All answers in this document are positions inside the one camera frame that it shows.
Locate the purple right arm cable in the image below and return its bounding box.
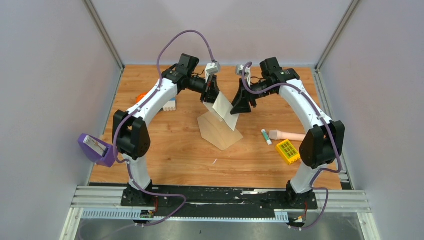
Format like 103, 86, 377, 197
241, 61, 343, 231

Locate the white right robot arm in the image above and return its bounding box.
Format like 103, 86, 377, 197
230, 57, 346, 209

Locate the orange curved toy track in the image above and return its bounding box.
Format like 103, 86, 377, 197
135, 92, 148, 103

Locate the tan paper envelope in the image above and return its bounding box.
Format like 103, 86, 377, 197
197, 112, 243, 151

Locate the yellow building block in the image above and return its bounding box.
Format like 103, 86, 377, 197
275, 139, 301, 165

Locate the pink toy microphone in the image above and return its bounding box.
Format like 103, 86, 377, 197
268, 130, 306, 142

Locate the white slotted cable duct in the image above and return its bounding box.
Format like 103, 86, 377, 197
81, 208, 289, 223

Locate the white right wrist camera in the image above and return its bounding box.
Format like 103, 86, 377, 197
235, 64, 251, 79

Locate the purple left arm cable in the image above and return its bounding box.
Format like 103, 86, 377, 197
112, 30, 218, 229

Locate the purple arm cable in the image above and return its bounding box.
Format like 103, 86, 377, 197
112, 30, 218, 229
241, 61, 343, 231

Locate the lined letter paper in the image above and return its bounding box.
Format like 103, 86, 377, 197
203, 92, 240, 131

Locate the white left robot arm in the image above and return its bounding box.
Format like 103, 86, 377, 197
112, 54, 221, 207

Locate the purple box with card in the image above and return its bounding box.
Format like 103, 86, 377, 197
77, 133, 116, 168

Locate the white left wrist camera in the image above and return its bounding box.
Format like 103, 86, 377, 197
204, 62, 221, 81

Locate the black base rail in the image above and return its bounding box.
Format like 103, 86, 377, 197
120, 183, 318, 219

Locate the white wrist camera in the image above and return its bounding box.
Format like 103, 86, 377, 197
235, 64, 251, 79
204, 62, 221, 81

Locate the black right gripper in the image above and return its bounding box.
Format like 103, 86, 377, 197
230, 79, 276, 116

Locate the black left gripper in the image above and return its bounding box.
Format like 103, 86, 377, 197
187, 74, 227, 107

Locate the white green glue stick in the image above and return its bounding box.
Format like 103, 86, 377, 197
261, 129, 272, 145

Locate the white and blue building block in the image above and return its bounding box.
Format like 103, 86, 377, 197
162, 97, 177, 112

